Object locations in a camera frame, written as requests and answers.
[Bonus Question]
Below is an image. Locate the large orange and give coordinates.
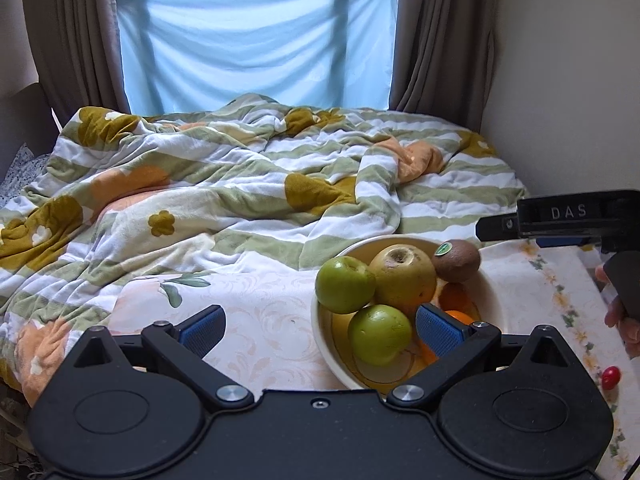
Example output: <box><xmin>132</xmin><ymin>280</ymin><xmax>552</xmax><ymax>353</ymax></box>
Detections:
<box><xmin>416</xmin><ymin>307</ymin><xmax>474</xmax><ymax>365</ymax></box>

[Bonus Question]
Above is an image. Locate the small mandarin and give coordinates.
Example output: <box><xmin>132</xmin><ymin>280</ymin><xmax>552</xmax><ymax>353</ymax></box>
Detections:
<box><xmin>438</xmin><ymin>283</ymin><xmax>472</xmax><ymax>312</ymax></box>

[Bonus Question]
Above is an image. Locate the brown kiwi with sticker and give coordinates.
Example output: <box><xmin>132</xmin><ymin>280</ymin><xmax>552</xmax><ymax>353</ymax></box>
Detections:
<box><xmin>432</xmin><ymin>240</ymin><xmax>482</xmax><ymax>283</ymax></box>

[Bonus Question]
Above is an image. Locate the yellow pear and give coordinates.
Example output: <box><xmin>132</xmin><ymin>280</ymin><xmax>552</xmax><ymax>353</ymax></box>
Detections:
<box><xmin>369</xmin><ymin>244</ymin><xmax>437</xmax><ymax>322</ymax></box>

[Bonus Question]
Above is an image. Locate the small green apple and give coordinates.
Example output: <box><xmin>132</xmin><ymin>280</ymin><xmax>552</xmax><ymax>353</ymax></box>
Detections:
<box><xmin>314</xmin><ymin>256</ymin><xmax>376</xmax><ymax>314</ymax></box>

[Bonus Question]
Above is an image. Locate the red cherry tomato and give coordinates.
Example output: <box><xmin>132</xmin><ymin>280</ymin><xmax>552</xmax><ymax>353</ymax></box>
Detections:
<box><xmin>601</xmin><ymin>365</ymin><xmax>622</xmax><ymax>391</ymax></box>

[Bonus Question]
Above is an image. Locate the person's hand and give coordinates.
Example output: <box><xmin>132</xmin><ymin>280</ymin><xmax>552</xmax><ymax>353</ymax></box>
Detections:
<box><xmin>604</xmin><ymin>296</ymin><xmax>640</xmax><ymax>359</ymax></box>

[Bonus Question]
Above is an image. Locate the cream oval bowl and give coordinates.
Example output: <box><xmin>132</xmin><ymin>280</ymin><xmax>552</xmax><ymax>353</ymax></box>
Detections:
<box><xmin>311</xmin><ymin>235</ymin><xmax>506</xmax><ymax>396</ymax></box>

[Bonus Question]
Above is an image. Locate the striped floral duvet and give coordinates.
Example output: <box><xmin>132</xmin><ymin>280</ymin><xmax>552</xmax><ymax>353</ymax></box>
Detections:
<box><xmin>1</xmin><ymin>94</ymin><xmax>526</xmax><ymax>401</ymax></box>

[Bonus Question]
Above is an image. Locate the right brown curtain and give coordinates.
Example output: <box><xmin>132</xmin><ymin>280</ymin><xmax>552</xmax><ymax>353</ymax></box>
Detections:
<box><xmin>390</xmin><ymin>0</ymin><xmax>497</xmax><ymax>131</ymax></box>

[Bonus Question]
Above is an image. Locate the brown curtain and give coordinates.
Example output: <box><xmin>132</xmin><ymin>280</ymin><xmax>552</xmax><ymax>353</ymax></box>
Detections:
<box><xmin>390</xmin><ymin>0</ymin><xmax>497</xmax><ymax>131</ymax></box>
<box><xmin>23</xmin><ymin>0</ymin><xmax>130</xmax><ymax>124</ymax></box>

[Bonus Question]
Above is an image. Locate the patterned grey pillow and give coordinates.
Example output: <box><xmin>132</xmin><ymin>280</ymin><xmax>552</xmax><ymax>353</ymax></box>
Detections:
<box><xmin>0</xmin><ymin>143</ymin><xmax>50</xmax><ymax>207</ymax></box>

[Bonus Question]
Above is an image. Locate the light blue window sheet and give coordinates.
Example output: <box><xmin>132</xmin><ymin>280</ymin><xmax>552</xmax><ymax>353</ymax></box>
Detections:
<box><xmin>117</xmin><ymin>0</ymin><xmax>398</xmax><ymax>115</ymax></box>

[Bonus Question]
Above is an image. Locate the grey headboard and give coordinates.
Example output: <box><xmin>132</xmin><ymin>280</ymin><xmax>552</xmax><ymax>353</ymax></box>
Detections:
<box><xmin>0</xmin><ymin>82</ymin><xmax>60</xmax><ymax>179</ymax></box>

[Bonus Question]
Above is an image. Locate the left brown curtain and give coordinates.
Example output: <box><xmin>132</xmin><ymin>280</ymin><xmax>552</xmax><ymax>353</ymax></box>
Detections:
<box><xmin>23</xmin><ymin>0</ymin><xmax>130</xmax><ymax>124</ymax></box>

